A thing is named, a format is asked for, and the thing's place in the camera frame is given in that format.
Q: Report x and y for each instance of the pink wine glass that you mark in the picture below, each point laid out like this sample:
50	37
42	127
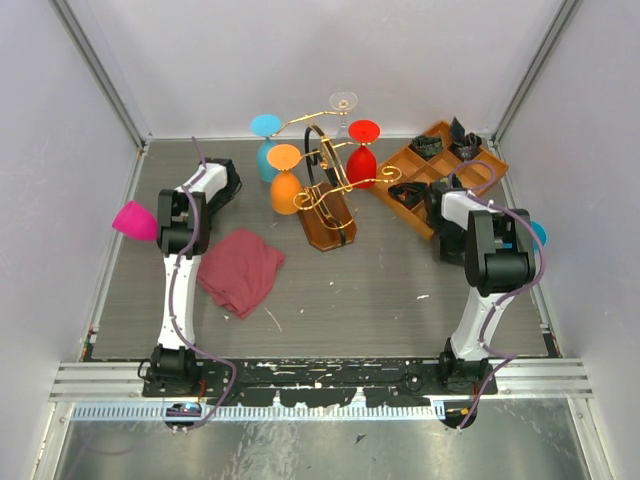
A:
135	222

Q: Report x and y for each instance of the blue wine glass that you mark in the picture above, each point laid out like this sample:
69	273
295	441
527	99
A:
265	125
539	236

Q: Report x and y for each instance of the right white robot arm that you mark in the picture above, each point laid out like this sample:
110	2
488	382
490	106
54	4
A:
495	247

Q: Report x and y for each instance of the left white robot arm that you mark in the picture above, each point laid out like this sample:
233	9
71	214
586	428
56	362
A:
184	217

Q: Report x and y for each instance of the orange wine glass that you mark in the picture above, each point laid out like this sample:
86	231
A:
285	186

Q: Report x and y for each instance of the red wine glass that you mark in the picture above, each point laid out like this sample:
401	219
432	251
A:
362	163

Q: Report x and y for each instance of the clear wine glass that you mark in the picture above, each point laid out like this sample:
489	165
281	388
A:
343	103

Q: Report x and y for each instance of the dark red cloth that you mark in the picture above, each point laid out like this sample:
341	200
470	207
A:
240	271

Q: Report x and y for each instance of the black rolled tie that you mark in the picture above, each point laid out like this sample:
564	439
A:
408	194

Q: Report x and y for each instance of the dark green rolled tie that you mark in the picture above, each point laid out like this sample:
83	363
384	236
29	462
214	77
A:
426	146

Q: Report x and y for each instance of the wooden compartment tray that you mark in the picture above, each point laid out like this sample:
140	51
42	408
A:
415	168

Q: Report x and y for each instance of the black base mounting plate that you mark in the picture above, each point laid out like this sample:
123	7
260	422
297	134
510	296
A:
324	382

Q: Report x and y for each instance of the dark patterned rolled tie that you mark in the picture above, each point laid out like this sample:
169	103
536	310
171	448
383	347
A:
464	145

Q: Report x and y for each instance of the gold wire wine glass rack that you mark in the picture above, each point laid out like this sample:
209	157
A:
327	220

